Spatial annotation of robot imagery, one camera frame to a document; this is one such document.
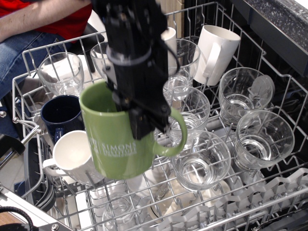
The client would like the tall white mug back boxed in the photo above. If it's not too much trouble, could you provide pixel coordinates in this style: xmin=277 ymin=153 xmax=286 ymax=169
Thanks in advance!
xmin=161 ymin=27 xmax=177 ymax=76

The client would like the grey plastic tine row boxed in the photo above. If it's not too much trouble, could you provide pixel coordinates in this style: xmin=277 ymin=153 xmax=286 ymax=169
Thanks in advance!
xmin=137 ymin=167 xmax=308 ymax=231

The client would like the dark blue mug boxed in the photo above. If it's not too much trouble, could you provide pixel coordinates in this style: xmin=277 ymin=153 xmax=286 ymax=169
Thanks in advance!
xmin=40 ymin=95 xmax=85 ymax=144

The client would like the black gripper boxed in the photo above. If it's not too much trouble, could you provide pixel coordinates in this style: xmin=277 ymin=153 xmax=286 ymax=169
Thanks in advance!
xmin=106 ymin=48 xmax=171 ymax=140

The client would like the clear glass front middle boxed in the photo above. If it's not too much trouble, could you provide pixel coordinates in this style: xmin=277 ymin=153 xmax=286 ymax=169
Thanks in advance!
xmin=171 ymin=130 xmax=231 ymax=192

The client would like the clear glass right front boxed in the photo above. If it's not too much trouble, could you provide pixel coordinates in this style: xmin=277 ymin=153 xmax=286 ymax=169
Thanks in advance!
xmin=234 ymin=110 xmax=295 ymax=171

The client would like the white mug front left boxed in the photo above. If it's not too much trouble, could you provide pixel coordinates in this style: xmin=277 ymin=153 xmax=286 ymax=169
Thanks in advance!
xmin=43 ymin=130 xmax=104 ymax=185

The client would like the black cable lower left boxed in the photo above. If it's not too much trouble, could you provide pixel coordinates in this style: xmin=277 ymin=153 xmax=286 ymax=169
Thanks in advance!
xmin=0 ymin=206 xmax=33 ymax=231

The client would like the clear glass back left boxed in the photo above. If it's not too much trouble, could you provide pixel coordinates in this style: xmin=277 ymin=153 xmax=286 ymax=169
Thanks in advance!
xmin=38 ymin=52 xmax=84 ymax=97

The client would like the tall clear glass back centre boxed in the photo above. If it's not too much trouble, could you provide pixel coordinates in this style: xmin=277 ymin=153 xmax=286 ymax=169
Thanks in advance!
xmin=163 ymin=38 xmax=201 ymax=92

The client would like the clear glass centre middle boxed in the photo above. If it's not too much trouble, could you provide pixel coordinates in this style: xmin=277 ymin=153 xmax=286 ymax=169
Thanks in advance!
xmin=164 ymin=86 xmax=210 ymax=148

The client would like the white mug back right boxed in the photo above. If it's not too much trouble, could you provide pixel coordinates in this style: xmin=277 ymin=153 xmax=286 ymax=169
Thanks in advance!
xmin=194 ymin=25 xmax=241 ymax=86

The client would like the clear glass right back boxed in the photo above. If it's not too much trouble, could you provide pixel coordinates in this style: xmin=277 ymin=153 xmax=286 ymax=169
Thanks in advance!
xmin=218 ymin=67 xmax=275 ymax=128

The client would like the black chair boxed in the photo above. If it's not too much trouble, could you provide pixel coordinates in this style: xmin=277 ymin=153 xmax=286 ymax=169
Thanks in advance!
xmin=69 ymin=23 xmax=104 ymax=73

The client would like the blue jeans leg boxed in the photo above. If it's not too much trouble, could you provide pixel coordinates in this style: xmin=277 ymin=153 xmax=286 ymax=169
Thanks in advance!
xmin=0 ymin=31 xmax=64 ymax=98

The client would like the person forearm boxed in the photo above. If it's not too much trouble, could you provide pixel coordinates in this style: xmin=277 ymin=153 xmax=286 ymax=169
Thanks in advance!
xmin=0 ymin=0 xmax=91 ymax=42

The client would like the metal wire dishwasher rack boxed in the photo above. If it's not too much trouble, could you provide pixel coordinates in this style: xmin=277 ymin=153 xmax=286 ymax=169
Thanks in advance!
xmin=12 ymin=1 xmax=308 ymax=231

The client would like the red shirt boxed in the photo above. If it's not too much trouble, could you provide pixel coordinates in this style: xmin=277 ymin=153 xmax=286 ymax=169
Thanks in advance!
xmin=0 ymin=0 xmax=92 ymax=39

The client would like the green ceramic mug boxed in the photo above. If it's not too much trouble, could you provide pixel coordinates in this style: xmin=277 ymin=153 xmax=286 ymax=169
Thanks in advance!
xmin=79 ymin=80 xmax=188 ymax=180

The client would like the dark speckled countertop edge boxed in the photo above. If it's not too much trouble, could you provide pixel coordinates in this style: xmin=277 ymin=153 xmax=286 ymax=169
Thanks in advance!
xmin=232 ymin=0 xmax=308 ymax=77

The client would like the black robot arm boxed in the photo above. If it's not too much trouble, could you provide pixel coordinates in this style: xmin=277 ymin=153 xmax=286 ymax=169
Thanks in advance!
xmin=92 ymin=0 xmax=171 ymax=140

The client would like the clear glass lower rack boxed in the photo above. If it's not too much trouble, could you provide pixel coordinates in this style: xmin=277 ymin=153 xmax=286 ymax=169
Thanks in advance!
xmin=102 ymin=193 xmax=136 ymax=231

